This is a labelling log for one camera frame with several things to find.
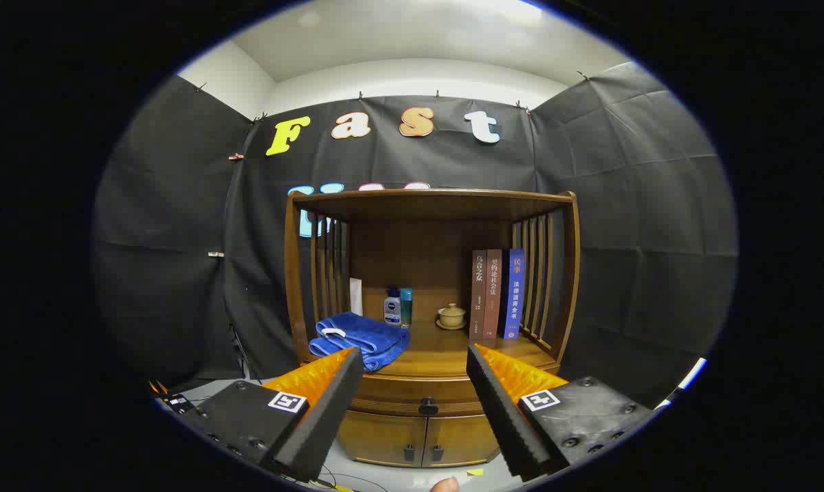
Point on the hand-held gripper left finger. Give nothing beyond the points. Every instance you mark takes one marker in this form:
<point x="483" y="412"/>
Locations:
<point x="323" y="417"/>

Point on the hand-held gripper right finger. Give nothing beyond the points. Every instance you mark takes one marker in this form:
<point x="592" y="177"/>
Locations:
<point x="504" y="417"/>

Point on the wooden drawer with black knob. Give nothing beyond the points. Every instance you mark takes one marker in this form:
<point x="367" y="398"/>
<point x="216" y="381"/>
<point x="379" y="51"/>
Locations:
<point x="405" y="391"/>

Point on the wooden cabinet door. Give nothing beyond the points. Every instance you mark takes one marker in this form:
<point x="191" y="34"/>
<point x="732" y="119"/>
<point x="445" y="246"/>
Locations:
<point x="378" y="437"/>
<point x="463" y="437"/>

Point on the wooden countertop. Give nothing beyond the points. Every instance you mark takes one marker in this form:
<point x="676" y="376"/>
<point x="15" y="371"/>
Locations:
<point x="439" y="348"/>

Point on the wooden cabinet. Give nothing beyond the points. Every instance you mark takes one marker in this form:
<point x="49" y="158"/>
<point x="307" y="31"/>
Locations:
<point x="412" y="253"/>

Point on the folded blue towel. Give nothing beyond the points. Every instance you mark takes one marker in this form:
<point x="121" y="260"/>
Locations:
<point x="364" y="335"/>

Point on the beige lidded teacup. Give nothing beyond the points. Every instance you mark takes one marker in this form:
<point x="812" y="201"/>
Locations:
<point x="451" y="317"/>

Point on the dark brown book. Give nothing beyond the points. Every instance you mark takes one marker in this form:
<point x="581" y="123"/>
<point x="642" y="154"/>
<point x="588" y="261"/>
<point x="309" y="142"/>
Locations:
<point x="478" y="301"/>

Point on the blue book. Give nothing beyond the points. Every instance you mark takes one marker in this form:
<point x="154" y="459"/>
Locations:
<point x="514" y="294"/>

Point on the reddish brown book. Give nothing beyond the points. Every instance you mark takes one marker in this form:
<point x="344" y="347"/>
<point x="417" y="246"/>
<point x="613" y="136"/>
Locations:
<point x="493" y="294"/>

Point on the white card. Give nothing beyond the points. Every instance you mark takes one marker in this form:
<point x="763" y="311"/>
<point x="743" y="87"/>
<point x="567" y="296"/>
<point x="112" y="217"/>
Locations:
<point x="356" y="297"/>

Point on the white bottle with blue cap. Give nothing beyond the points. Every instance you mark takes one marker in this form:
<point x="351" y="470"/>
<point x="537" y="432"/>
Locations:
<point x="392" y="311"/>

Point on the teal bottle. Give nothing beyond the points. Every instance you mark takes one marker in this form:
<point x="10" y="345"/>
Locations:
<point x="406" y="305"/>

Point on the black backdrop cloth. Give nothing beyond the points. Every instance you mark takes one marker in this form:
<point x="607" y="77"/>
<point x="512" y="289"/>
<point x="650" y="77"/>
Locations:
<point x="180" y="239"/>

